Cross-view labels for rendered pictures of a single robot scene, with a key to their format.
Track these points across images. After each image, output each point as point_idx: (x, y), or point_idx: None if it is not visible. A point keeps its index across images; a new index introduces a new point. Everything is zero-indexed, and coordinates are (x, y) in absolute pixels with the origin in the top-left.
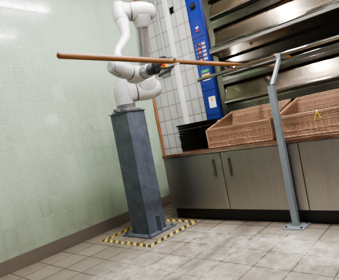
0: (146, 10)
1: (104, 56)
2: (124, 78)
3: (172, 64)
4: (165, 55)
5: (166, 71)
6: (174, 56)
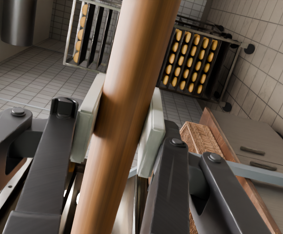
0: None
1: None
2: None
3: (153, 101)
4: (11, 108)
5: (229, 171)
6: (96, 77)
